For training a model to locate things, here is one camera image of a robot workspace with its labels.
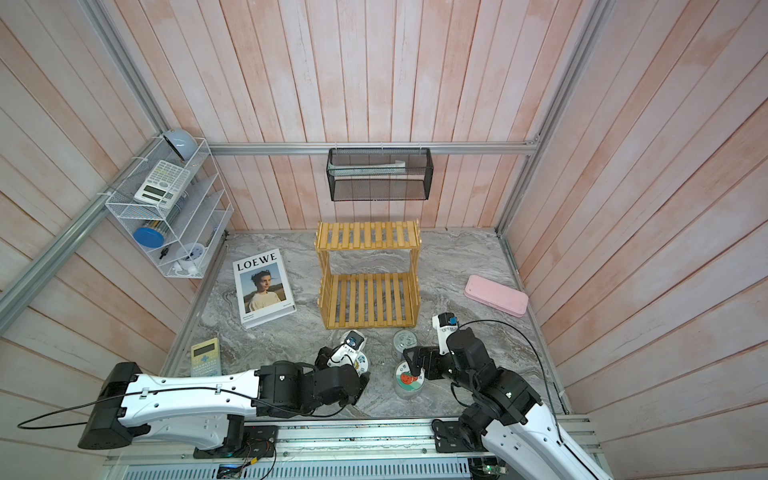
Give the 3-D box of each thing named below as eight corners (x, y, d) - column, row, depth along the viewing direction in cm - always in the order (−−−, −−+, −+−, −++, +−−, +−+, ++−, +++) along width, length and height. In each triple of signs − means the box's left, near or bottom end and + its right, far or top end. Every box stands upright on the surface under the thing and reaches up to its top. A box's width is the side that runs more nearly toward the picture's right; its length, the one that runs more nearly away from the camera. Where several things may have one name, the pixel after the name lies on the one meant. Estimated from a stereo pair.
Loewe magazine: (245, 330, 95) (240, 323, 92) (236, 269, 111) (232, 261, 107) (297, 312, 99) (294, 305, 96) (281, 255, 115) (278, 247, 112)
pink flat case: (461, 295, 104) (463, 291, 101) (468, 277, 109) (469, 272, 107) (522, 319, 98) (525, 315, 96) (526, 298, 103) (529, 294, 101)
